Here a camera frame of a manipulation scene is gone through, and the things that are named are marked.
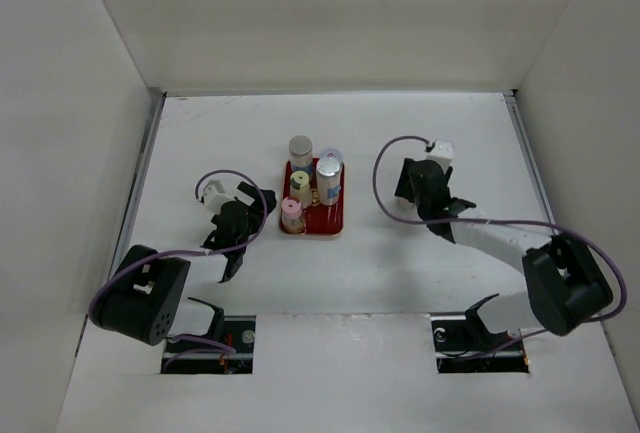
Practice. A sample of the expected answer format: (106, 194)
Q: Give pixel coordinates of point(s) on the tall bottle grey cap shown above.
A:
(301, 155)

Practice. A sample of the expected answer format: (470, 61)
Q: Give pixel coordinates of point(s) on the tall bottle silver cap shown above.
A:
(328, 179)

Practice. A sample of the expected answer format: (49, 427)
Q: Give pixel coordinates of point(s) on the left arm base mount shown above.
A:
(205, 340)

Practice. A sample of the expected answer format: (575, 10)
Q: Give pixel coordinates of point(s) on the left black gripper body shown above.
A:
(254, 223)

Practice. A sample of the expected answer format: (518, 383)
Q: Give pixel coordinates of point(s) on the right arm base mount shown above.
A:
(462, 348)

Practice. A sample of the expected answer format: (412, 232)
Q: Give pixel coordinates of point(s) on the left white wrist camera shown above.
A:
(214, 196)

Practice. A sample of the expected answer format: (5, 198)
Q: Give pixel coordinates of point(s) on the red lacquer tray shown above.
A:
(319, 219)

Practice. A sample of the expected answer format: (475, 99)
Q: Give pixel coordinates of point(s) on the yellow cap spice bottle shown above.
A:
(300, 188)

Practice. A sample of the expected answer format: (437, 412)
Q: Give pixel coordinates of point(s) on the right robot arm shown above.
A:
(565, 287)

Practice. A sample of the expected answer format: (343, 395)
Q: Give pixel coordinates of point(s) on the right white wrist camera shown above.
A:
(441, 152)

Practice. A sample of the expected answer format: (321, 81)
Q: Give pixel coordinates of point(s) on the pink cap spice bottle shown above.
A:
(292, 215)

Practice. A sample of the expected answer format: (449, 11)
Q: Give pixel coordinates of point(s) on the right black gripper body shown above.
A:
(422, 208)

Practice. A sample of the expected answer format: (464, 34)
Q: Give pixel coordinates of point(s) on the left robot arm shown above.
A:
(141, 300)

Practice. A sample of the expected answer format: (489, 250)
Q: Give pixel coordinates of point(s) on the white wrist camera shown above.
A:
(441, 152)
(214, 196)

